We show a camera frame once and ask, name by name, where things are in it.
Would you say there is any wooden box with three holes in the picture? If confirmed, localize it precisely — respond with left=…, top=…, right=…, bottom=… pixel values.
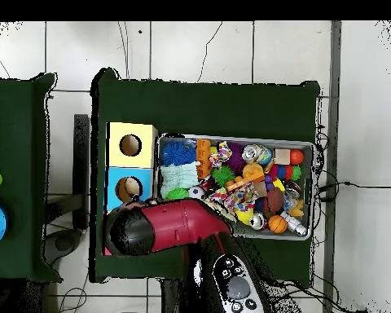
left=102, top=121, right=159, bottom=257

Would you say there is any shallow clear mesh bin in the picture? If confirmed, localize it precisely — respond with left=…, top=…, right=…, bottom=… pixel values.
left=151, top=133, right=315, bottom=241

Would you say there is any light blue knitted cloth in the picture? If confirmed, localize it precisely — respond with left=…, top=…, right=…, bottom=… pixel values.
left=159, top=161, right=200, bottom=196

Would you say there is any small soccer ball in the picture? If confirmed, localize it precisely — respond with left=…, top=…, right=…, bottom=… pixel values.
left=188, top=185, right=206, bottom=201

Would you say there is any blue spiky rubber ball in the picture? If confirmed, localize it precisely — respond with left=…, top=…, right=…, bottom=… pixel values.
left=160, top=140, right=198, bottom=166

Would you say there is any green fuzzy ball with eye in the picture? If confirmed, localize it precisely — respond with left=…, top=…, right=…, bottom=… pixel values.
left=165, top=187, right=190, bottom=201

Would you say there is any purple spiky ball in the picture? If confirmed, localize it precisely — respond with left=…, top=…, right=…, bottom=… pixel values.
left=226, top=142, right=247, bottom=174

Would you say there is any colourful drink can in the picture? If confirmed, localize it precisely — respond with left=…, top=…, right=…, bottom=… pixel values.
left=241, top=143, right=273, bottom=165

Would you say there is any brown rubber ball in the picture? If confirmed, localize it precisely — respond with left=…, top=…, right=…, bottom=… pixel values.
left=266, top=187, right=285, bottom=213

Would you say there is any plain wooden cube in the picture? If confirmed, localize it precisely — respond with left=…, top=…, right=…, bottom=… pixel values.
left=274, top=148, right=292, bottom=165

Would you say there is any small orange basketball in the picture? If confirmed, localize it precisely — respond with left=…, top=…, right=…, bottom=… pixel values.
left=267, top=214, right=288, bottom=235

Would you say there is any red-orange ball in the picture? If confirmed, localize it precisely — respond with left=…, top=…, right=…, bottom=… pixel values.
left=289, top=148, right=305, bottom=166

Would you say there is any black upright panel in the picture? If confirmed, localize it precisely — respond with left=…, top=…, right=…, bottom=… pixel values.
left=72, top=113, right=90, bottom=229

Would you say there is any grey floor stand base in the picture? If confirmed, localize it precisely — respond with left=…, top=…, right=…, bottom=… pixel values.
left=44, top=193, right=86, bottom=266

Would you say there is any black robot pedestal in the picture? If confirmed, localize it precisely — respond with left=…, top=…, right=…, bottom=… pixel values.
left=160, top=278, right=196, bottom=313

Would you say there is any black cable with plug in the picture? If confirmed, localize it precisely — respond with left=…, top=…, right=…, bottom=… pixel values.
left=317, top=180, right=391, bottom=203

